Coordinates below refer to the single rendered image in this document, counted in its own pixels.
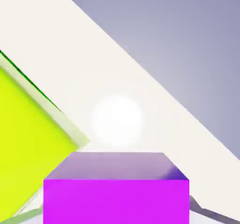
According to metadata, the large yellow-green box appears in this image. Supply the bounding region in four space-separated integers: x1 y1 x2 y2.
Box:
0 49 91 223

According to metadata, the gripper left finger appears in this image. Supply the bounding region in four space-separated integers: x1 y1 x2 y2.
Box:
0 206 44 224

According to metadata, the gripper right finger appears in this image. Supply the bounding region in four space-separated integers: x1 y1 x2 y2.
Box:
188 194 240 224

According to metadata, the small magenta cube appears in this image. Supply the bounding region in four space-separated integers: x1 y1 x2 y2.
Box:
43 151 190 224

